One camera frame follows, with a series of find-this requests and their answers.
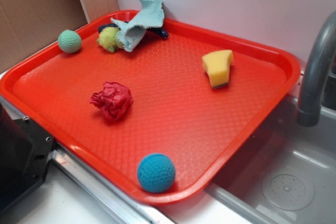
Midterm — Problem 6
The brown cardboard panel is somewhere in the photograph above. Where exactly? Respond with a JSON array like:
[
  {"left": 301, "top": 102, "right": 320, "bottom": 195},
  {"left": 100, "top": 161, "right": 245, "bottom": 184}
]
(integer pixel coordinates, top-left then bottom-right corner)
[{"left": 1, "top": 0, "right": 119, "bottom": 72}]

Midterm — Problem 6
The blue dimpled ball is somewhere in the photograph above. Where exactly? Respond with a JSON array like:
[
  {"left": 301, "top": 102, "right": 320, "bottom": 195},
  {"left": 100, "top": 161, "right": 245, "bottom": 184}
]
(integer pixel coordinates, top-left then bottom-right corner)
[{"left": 137, "top": 153, "right": 176, "bottom": 194}]

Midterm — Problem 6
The grey plastic sink basin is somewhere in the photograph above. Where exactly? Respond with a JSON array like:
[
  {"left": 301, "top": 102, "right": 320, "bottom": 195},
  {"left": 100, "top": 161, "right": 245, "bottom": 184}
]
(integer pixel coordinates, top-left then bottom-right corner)
[{"left": 206, "top": 95, "right": 335, "bottom": 223}]

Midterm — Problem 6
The red paper ball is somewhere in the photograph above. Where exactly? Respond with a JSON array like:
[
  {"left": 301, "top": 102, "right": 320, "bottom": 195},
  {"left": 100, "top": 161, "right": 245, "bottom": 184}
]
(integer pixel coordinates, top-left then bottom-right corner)
[{"left": 89, "top": 82, "right": 133, "bottom": 121}]

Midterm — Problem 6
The yellow-green plush toy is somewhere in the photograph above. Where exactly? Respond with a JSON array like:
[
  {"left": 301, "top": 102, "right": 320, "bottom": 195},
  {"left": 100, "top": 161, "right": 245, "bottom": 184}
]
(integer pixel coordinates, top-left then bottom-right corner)
[{"left": 97, "top": 27, "right": 124, "bottom": 53}]

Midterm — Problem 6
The grey sink faucet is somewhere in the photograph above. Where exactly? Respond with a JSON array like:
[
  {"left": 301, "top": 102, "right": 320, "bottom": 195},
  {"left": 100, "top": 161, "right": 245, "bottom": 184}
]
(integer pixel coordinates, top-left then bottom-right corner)
[{"left": 296, "top": 12, "right": 335, "bottom": 127}]

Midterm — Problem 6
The dark blue toy handle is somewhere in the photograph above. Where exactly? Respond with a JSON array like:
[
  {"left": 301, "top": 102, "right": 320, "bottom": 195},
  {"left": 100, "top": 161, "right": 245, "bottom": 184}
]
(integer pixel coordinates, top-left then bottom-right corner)
[{"left": 98, "top": 23, "right": 169, "bottom": 39}]

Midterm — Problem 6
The light teal cloth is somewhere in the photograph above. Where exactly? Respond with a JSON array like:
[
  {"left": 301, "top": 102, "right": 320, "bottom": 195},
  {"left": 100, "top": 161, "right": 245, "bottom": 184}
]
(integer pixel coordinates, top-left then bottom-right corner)
[{"left": 111, "top": 0, "right": 164, "bottom": 52}]

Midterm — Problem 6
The yellow sponge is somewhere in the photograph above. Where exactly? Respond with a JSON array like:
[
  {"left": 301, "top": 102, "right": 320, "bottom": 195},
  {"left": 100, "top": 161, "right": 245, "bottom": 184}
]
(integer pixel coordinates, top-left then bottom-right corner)
[{"left": 202, "top": 50, "right": 234, "bottom": 88}]

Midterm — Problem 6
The mint green dimpled ball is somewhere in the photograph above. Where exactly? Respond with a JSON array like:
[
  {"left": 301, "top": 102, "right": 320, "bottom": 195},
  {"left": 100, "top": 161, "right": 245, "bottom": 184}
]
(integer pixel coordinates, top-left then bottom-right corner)
[{"left": 57, "top": 30, "right": 82, "bottom": 54}]

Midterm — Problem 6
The black box with screws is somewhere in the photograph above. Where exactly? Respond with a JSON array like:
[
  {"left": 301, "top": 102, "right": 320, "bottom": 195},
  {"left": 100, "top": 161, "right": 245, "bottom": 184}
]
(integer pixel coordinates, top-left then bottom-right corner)
[{"left": 1, "top": 106, "right": 55, "bottom": 214}]

